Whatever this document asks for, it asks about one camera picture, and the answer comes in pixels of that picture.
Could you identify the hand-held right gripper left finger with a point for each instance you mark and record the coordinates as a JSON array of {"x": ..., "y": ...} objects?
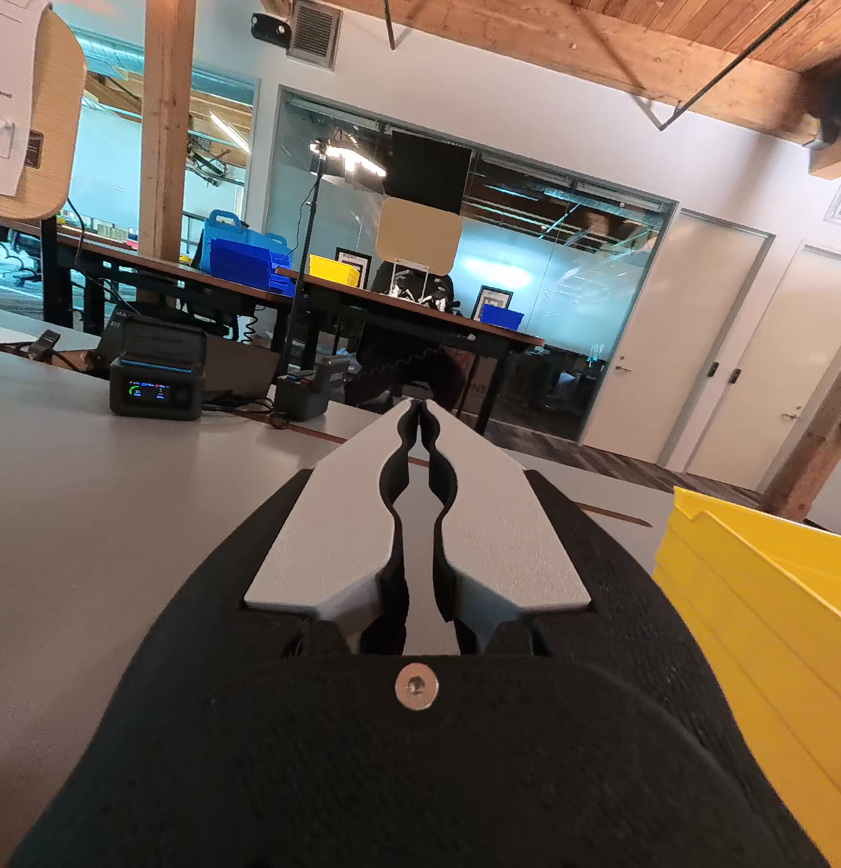
[{"x": 325, "y": 542}]

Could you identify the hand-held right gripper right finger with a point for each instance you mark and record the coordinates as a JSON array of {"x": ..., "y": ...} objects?
[{"x": 508, "y": 542}]

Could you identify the black battery charger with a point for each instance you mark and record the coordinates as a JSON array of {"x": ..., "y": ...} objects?
[{"x": 302, "y": 397}]

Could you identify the small blue plastic bin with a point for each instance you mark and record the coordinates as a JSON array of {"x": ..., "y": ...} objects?
[{"x": 502, "y": 315}]

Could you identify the black portable power station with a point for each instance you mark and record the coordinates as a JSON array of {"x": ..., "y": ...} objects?
[{"x": 156, "y": 366}]

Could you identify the black framed sign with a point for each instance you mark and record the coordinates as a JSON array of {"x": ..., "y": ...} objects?
[
  {"x": 352, "y": 264},
  {"x": 492, "y": 298}
]

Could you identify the long wooden desk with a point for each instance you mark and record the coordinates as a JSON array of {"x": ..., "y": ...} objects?
[
  {"x": 420, "y": 312},
  {"x": 156, "y": 268}
]

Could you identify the small yellow plastic bin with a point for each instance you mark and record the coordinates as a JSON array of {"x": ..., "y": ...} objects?
[{"x": 334, "y": 270}]

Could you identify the white door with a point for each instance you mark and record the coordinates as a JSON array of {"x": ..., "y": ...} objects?
[
  {"x": 692, "y": 325},
  {"x": 787, "y": 366}
]

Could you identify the black light stand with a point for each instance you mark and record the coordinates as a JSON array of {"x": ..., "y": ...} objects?
[{"x": 315, "y": 224}]

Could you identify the blue carry case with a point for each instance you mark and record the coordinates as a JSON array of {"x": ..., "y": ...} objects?
[{"x": 224, "y": 227}]

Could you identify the small black device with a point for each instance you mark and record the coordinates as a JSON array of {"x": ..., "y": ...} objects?
[{"x": 46, "y": 342}]

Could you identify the black panel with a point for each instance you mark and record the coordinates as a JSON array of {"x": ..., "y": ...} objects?
[{"x": 427, "y": 169}]

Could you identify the light wooden board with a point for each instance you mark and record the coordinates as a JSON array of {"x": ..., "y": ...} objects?
[{"x": 61, "y": 122}]

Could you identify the white paper sheet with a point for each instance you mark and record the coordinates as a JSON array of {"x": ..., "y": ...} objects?
[{"x": 13, "y": 88}]

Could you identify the wooden post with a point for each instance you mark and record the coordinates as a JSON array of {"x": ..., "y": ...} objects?
[
  {"x": 817, "y": 447},
  {"x": 166, "y": 135}
]

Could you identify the grey wall vent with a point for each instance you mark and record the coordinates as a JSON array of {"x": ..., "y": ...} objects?
[{"x": 315, "y": 30}]

